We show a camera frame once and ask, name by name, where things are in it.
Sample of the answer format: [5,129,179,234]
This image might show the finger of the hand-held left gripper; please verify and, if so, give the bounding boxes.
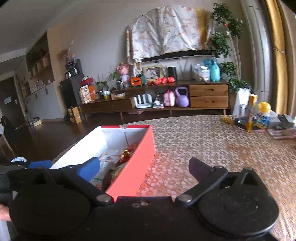
[27,160,53,170]

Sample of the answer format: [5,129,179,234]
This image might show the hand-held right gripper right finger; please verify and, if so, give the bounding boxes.
[175,158,260,207]

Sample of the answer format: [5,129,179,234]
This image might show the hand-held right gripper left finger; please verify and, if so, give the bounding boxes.
[30,158,114,206]

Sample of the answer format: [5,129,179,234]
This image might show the white green snack packet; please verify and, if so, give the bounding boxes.
[91,152,123,186]

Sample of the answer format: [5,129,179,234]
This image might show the red cardboard box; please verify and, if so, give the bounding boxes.
[50,125,155,202]

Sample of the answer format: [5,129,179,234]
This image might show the person's left hand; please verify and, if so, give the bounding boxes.
[0,205,11,221]

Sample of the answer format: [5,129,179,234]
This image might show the gold patterned tablecloth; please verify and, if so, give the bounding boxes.
[52,115,296,241]

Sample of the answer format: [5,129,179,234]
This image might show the wooden chair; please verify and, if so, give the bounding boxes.
[0,115,17,158]

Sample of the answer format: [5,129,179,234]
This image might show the yellow box on floor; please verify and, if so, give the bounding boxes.
[68,107,83,124]

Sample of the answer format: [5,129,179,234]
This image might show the black round coaster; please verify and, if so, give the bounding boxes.
[235,117,257,130]

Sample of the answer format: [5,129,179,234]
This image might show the dark wooden door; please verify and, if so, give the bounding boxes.
[0,76,25,128]

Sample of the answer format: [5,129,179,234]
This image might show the clear drinking glass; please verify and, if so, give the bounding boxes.
[239,104,249,123]

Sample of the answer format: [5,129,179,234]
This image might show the purple kettlebell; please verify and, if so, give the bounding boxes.
[175,86,190,107]

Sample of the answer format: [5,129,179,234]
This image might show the orange white snack box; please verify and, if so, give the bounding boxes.
[80,85,96,104]

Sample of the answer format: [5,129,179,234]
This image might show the pink toy bag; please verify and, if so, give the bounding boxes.
[163,90,175,107]

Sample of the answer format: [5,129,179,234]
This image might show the black tall cabinet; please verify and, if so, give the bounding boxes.
[60,74,85,109]

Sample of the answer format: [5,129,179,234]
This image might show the small book stack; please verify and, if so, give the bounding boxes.
[153,95,165,109]

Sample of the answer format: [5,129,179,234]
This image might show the yellow standing pouch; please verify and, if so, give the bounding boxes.
[246,94,258,132]

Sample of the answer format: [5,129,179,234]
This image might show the wooden television cabinet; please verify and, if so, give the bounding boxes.
[79,79,231,120]

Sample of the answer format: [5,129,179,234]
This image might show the yellow white supplement bottle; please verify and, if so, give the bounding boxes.
[255,101,271,130]

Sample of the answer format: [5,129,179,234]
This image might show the white router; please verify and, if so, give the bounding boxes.
[134,94,153,109]

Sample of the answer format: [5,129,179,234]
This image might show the pink magazine stack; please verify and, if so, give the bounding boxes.
[267,128,296,140]

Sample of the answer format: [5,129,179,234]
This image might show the small potted plant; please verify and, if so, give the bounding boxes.
[107,72,125,90]

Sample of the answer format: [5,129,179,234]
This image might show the clear plastic bag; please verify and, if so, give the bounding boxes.
[191,63,210,82]

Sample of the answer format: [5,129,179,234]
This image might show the black flat box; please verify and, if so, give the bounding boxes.
[279,115,294,127]

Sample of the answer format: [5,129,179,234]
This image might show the black cylinder speaker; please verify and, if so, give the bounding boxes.
[167,66,178,81]

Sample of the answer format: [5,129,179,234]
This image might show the orange green radio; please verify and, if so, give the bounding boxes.
[130,76,146,86]

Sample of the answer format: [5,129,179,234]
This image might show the teal bottle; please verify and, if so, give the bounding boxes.
[203,58,221,81]

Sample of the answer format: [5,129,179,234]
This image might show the black coffee machine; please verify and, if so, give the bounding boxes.
[65,59,83,79]

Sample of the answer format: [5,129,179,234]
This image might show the pink flower bouquet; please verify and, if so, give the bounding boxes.
[117,61,131,88]

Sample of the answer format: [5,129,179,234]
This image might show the framed photo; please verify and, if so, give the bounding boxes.
[143,65,164,81]

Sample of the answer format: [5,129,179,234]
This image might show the black television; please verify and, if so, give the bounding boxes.
[141,50,213,63]

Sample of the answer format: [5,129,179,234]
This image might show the yellow curtain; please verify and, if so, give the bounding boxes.
[265,0,289,115]

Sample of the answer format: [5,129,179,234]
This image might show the white standing air conditioner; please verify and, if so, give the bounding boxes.
[240,0,273,114]

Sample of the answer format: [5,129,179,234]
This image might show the floral cloth cover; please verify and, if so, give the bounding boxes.
[126,6,214,67]

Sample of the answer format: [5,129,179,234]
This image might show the tall potted tree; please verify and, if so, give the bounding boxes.
[209,3,253,116]

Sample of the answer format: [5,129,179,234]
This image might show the wooden wall shelves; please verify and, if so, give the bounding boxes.
[24,32,55,98]

